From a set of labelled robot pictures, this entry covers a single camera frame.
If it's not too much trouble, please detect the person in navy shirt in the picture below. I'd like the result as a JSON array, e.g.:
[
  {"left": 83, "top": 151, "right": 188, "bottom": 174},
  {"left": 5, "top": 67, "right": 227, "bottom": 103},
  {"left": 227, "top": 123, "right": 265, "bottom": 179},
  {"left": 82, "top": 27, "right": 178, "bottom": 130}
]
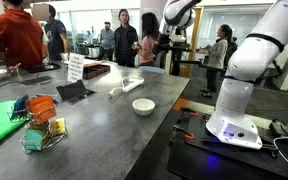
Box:
[{"left": 44, "top": 5, "right": 69, "bottom": 60}]

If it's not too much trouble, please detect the orange sponge block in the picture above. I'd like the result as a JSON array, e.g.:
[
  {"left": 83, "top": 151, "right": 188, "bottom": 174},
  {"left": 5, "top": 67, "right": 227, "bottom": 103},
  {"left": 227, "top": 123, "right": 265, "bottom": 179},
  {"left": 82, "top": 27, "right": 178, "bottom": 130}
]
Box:
[{"left": 28, "top": 96, "right": 56, "bottom": 123}]

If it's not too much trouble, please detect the blue sponge block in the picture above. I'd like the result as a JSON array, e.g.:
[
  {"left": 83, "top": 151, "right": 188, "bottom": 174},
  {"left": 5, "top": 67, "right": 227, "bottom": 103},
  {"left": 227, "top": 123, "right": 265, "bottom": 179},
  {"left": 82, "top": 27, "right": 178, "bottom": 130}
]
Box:
[{"left": 11, "top": 95, "right": 29, "bottom": 121}]

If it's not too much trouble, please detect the orange black clamp front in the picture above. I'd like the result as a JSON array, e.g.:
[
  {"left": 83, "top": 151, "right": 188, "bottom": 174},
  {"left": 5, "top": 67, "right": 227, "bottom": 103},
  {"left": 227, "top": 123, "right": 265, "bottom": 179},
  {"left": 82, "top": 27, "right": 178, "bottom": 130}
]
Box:
[{"left": 173, "top": 125, "right": 195, "bottom": 140}]

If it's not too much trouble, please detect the teal sponge block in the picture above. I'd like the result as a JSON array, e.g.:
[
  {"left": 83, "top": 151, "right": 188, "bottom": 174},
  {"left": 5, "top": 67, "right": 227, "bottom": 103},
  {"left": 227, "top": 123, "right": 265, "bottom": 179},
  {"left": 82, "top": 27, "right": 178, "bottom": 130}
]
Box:
[{"left": 24, "top": 129, "right": 46, "bottom": 151}]

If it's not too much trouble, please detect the black phone on table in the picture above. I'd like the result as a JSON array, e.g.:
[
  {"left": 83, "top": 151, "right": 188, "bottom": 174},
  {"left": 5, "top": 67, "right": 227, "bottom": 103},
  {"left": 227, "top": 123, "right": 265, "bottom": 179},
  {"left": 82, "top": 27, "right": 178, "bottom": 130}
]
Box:
[{"left": 27, "top": 63, "right": 61, "bottom": 73}]

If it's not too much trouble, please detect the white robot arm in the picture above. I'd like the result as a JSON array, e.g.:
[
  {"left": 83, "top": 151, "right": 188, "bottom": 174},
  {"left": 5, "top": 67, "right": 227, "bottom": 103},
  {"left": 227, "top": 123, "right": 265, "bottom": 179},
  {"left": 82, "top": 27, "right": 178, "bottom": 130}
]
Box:
[{"left": 206, "top": 0, "right": 288, "bottom": 149}]

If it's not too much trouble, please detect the black cable on table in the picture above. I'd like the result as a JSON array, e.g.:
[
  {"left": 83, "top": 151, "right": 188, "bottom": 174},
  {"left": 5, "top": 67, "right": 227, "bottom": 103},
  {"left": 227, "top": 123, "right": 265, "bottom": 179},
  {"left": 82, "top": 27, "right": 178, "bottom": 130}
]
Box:
[{"left": 0, "top": 73, "right": 54, "bottom": 93}]

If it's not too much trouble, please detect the yellow sponge block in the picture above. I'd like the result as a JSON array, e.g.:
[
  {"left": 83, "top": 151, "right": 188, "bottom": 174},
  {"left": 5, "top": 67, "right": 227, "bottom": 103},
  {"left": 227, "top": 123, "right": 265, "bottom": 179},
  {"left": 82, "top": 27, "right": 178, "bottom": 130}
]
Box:
[{"left": 51, "top": 118, "right": 66, "bottom": 136}]

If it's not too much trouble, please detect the orange black clamp rear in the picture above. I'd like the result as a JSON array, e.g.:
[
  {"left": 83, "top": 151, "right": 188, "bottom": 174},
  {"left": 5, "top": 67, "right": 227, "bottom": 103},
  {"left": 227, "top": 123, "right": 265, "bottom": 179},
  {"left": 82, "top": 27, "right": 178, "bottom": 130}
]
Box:
[{"left": 180, "top": 107, "right": 198, "bottom": 116}]

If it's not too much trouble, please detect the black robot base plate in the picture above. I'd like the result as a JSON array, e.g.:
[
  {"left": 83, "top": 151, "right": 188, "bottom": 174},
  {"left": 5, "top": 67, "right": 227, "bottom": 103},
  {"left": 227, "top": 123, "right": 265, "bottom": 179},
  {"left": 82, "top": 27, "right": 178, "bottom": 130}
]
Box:
[{"left": 167, "top": 109, "right": 288, "bottom": 180}]

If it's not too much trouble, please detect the person in red hoodie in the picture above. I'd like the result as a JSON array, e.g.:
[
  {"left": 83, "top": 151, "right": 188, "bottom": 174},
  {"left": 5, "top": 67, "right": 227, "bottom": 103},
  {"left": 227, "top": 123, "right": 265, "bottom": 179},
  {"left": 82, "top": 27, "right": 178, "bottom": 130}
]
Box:
[{"left": 0, "top": 0, "right": 43, "bottom": 68}]

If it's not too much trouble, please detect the person in grey shirt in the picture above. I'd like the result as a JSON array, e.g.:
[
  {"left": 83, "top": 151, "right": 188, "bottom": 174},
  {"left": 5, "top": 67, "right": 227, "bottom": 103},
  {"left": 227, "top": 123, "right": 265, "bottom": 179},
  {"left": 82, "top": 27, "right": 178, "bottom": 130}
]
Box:
[{"left": 98, "top": 21, "right": 115, "bottom": 61}]

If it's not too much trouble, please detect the white ceramic bowl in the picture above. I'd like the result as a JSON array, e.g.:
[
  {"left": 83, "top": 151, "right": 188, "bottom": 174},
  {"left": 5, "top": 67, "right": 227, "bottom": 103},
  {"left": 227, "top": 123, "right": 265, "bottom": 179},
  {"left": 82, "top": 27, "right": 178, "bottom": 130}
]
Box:
[{"left": 132, "top": 98, "right": 155, "bottom": 117}]

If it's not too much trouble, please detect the orange black clamp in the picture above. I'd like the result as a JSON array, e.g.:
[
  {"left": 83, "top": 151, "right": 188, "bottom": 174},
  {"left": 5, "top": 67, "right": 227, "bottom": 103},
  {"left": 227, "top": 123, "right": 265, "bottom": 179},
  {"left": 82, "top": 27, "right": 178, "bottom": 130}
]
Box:
[
  {"left": 180, "top": 107, "right": 198, "bottom": 116},
  {"left": 173, "top": 125, "right": 195, "bottom": 140}
]

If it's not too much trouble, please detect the white paper sign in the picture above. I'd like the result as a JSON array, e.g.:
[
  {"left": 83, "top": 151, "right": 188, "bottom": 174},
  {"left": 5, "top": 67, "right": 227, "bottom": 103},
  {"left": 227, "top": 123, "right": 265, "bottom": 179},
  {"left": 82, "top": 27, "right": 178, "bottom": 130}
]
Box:
[{"left": 67, "top": 53, "right": 84, "bottom": 83}]

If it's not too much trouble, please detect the wire rack holder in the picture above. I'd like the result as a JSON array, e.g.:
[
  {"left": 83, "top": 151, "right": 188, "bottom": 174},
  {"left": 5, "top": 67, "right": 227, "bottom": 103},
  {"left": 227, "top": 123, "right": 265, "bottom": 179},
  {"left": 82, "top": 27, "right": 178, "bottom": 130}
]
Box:
[{"left": 7, "top": 94, "right": 68, "bottom": 151}]

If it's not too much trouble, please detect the brown wooden tray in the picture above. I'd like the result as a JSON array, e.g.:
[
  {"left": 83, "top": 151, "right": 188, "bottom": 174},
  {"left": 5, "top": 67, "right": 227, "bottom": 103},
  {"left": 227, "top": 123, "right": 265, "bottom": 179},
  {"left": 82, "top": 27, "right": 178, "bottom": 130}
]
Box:
[{"left": 83, "top": 65, "right": 110, "bottom": 79}]

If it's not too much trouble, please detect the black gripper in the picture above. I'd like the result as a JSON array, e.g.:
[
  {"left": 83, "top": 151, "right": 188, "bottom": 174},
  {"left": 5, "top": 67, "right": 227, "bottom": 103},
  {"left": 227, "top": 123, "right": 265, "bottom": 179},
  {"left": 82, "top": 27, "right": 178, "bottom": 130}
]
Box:
[{"left": 157, "top": 33, "right": 170, "bottom": 53}]

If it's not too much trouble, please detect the person in pink shirt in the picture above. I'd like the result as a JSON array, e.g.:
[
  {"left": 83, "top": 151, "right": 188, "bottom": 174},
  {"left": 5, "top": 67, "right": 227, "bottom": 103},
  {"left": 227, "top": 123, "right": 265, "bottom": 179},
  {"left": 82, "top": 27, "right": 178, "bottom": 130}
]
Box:
[{"left": 132, "top": 12, "right": 159, "bottom": 67}]

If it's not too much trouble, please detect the person in black jacket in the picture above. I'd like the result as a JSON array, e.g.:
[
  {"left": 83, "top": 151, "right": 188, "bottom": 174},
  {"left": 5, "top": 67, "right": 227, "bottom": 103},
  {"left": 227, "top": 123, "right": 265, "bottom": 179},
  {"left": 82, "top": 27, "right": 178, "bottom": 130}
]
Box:
[{"left": 114, "top": 9, "right": 138, "bottom": 68}]

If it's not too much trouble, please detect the person in grey cardigan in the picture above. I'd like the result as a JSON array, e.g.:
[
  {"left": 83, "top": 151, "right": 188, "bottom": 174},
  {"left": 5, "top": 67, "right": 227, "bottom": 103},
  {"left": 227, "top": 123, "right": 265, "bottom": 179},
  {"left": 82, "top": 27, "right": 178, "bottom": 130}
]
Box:
[{"left": 201, "top": 24, "right": 232, "bottom": 98}]

